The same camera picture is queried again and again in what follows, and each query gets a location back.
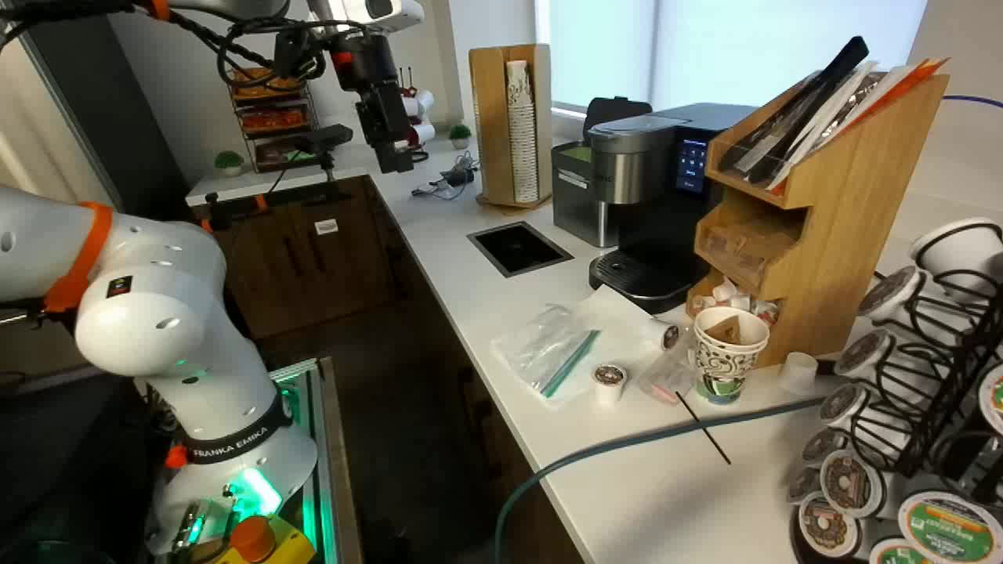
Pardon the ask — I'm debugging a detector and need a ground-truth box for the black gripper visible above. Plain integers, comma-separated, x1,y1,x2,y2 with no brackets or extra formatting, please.
354,34,433,176

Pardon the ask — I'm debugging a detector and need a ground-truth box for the wooden cup dispenser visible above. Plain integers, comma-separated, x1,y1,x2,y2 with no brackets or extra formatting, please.
468,40,554,210

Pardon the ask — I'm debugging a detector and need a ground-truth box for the small white creamer cup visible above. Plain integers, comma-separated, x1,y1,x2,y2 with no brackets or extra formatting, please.
779,352,821,393
696,278,739,312

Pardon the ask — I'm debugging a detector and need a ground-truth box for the patterned paper cup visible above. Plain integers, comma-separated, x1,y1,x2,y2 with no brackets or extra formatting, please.
685,305,775,408

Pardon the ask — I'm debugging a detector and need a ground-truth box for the stack of paper cups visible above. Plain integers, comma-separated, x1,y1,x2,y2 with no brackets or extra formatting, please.
505,56,542,203

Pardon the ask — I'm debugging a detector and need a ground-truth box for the wooden snack shelf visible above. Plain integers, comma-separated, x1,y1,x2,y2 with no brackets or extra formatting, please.
226,62,317,176

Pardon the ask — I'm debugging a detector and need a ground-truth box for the metal framed counter chute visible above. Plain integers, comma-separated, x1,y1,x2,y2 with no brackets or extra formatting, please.
468,218,573,278

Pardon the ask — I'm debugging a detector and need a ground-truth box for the brown wooden cabinet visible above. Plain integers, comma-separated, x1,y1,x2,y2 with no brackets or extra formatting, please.
200,176,416,343

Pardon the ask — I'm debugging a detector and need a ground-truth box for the clear plastic bag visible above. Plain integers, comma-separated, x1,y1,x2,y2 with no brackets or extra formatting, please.
493,285,693,408

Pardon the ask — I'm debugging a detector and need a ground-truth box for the clear plastic packet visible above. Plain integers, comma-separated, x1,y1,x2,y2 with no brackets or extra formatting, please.
540,327,604,401

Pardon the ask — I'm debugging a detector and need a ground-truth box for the dark under-counter cabinet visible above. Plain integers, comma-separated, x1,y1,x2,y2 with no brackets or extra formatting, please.
374,198,581,564

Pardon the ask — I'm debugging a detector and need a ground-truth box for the black pod coffee machine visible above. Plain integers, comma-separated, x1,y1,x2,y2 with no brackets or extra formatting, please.
587,99,756,312

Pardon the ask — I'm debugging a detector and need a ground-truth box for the upright coffee pod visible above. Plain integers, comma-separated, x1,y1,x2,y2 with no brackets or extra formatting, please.
590,359,632,404

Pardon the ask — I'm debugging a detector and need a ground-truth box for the green lit robot cart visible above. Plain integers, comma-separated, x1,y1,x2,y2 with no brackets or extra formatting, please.
263,354,367,564

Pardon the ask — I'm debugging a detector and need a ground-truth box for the pink sugar packet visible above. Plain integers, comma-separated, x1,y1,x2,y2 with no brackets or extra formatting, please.
636,373,684,404

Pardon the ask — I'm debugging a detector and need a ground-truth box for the thin black stir stick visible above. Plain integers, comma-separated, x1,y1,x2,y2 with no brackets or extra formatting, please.
670,390,734,468

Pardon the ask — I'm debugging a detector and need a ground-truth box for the yellow box orange button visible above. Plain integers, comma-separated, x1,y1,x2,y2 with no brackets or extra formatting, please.
205,511,317,564

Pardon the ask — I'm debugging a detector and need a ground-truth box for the wooden condiment organizer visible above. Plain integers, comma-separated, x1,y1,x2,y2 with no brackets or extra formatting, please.
690,56,951,371

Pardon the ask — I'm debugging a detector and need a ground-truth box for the brown lid coffee pod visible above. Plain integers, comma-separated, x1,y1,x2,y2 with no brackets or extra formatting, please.
818,382,872,431
783,463,823,506
799,423,853,468
818,447,891,519
794,491,866,562
832,330,896,382
854,263,927,327

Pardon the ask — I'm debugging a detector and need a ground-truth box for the white orange-edged booklet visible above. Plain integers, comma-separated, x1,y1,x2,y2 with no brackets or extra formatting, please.
796,56,949,168

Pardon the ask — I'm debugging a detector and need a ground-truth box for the green lid coffee pod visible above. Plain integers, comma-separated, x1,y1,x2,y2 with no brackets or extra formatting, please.
866,536,935,564
896,488,1003,564
967,363,1003,437

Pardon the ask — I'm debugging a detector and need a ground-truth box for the black adapter with cable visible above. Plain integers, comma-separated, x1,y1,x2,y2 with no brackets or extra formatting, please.
406,155,483,203

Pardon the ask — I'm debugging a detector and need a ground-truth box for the black camera on tripod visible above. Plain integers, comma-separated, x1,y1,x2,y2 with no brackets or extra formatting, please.
248,121,358,212

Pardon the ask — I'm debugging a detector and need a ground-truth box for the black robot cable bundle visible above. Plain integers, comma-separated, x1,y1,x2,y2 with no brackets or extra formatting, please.
133,0,368,90

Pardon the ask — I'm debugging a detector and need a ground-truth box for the black wire pod carousel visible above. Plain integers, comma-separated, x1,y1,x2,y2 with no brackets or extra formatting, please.
785,217,1003,564

